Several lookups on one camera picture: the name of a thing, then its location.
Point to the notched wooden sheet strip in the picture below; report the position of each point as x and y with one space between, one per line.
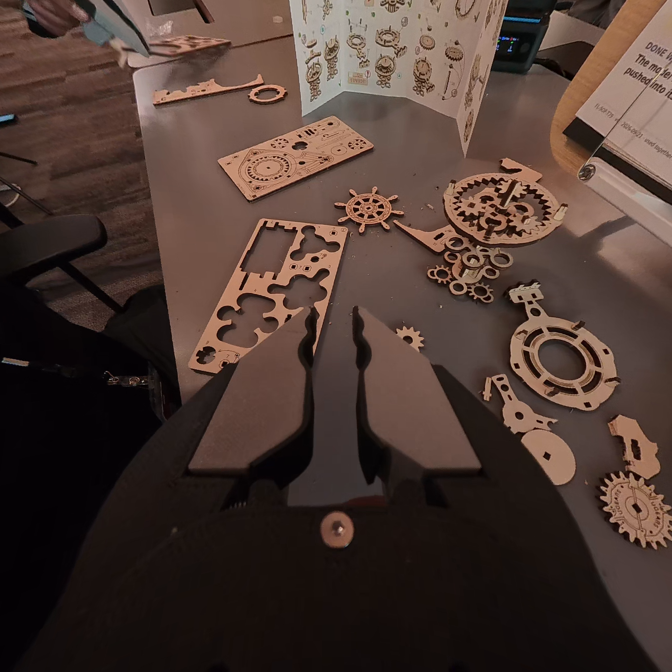
178 94

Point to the wooden disc part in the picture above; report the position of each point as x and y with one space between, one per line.
561 462

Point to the paper instruction leaflet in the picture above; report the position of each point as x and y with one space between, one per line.
341 52

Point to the wooden lever part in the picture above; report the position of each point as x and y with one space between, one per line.
530 426

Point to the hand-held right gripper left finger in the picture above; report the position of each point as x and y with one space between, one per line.
252 414

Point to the black device with display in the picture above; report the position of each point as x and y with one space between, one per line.
525 60

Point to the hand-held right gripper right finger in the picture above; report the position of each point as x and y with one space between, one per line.
420 414

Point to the round wooden frame part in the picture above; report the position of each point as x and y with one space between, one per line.
525 295

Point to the wooden gear model assembly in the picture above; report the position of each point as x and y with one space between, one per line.
452 210

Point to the small wooden gear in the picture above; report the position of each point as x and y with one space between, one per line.
405 332

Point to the engraved uncut wooden sheet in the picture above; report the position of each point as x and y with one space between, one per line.
325 157

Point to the punched-out wooden part sheet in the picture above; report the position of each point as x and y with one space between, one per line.
251 284

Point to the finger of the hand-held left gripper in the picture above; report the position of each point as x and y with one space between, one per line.
128 26

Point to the jagged wooden scrap piece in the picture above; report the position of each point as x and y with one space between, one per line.
622 430

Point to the large wooden gear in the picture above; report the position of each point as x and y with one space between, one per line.
619 504

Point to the jagged wooden sheet strip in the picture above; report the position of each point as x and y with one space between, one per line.
425 236

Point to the small wooden pin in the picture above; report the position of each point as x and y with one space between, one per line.
487 391

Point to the wooden document stand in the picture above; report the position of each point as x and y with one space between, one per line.
582 78

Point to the wooden ship wheel part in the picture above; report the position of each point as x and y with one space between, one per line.
342 206

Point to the person's left hand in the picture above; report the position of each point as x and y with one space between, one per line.
57 15

